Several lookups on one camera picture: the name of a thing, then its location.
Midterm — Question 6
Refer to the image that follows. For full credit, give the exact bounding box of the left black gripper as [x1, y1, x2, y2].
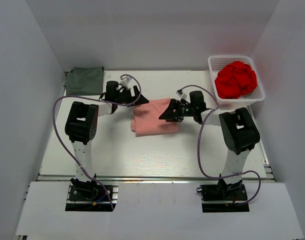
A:
[115, 85, 149, 107]

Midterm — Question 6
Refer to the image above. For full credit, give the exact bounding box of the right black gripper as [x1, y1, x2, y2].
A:
[159, 98, 196, 122]

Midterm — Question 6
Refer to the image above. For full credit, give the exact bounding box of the pink t shirt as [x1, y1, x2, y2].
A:
[130, 98, 179, 137]

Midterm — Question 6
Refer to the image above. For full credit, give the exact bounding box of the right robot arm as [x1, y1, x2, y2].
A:
[159, 90, 260, 200]

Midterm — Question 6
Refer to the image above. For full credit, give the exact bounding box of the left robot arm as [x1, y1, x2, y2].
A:
[64, 74, 149, 200]

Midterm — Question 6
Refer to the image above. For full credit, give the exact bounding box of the folded green t shirt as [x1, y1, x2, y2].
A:
[63, 66, 105, 96]

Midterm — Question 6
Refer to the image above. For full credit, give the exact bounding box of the white plastic basket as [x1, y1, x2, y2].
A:
[208, 55, 265, 109]

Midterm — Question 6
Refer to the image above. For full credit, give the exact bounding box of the red t shirt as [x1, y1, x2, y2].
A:
[214, 61, 258, 99]

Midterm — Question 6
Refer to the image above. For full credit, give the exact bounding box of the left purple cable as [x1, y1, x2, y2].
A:
[53, 73, 143, 211]

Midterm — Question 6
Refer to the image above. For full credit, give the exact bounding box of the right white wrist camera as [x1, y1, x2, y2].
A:
[176, 89, 187, 100]

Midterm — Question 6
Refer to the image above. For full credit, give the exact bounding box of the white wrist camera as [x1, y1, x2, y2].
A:
[176, 89, 187, 100]
[119, 75, 132, 90]

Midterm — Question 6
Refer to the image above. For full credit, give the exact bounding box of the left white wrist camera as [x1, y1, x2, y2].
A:
[119, 75, 132, 90]

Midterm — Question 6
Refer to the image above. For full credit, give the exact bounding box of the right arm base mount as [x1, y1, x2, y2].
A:
[196, 184, 250, 213]

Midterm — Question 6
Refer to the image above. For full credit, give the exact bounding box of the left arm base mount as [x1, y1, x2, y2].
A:
[65, 184, 113, 212]

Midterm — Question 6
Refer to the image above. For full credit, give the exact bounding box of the aluminium rail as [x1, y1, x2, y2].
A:
[37, 174, 276, 183]

